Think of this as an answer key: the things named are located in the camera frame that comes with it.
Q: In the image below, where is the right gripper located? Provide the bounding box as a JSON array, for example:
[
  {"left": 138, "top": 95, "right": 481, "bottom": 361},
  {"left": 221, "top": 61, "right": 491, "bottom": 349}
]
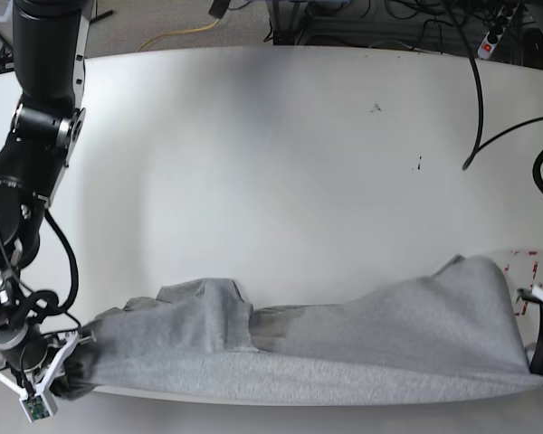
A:
[{"left": 0, "top": 270, "right": 95, "bottom": 401}]

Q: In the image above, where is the grey T-shirt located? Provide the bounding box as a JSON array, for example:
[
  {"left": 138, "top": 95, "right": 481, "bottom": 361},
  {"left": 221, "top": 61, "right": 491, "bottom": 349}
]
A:
[{"left": 80, "top": 256, "right": 543, "bottom": 406}]

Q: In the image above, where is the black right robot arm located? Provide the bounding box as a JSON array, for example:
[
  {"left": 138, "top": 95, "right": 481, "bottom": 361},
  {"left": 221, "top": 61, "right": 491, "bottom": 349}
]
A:
[{"left": 0, "top": 1, "right": 93, "bottom": 395}]

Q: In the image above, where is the red tape marking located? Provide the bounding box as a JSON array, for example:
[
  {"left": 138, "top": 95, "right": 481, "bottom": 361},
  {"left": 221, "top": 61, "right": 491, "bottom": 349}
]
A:
[{"left": 503, "top": 250, "right": 539, "bottom": 318}]

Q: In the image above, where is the white power strip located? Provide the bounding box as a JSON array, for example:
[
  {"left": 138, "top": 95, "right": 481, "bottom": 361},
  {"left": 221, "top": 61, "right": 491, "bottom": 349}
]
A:
[{"left": 477, "top": 1, "right": 521, "bottom": 60}]

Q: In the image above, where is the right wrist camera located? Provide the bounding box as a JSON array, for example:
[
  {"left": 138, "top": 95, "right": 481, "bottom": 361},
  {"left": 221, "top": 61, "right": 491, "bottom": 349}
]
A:
[{"left": 19, "top": 391, "right": 58, "bottom": 423}]

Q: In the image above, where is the yellow cable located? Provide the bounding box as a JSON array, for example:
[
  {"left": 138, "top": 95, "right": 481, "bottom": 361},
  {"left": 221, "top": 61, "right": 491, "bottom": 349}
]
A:
[{"left": 138, "top": 6, "right": 223, "bottom": 53}]

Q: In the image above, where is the black frame base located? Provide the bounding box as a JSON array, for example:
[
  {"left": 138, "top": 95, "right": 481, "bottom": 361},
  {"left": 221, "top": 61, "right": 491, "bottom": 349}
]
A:
[{"left": 266, "top": 1, "right": 427, "bottom": 48}]

